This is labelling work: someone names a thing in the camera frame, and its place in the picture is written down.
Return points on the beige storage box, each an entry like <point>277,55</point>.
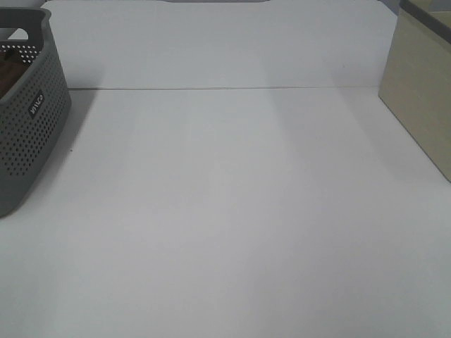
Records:
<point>416,81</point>

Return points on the grey perforated plastic basket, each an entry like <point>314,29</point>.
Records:
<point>35,109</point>

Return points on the brown towel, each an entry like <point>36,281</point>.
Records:
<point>12,68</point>

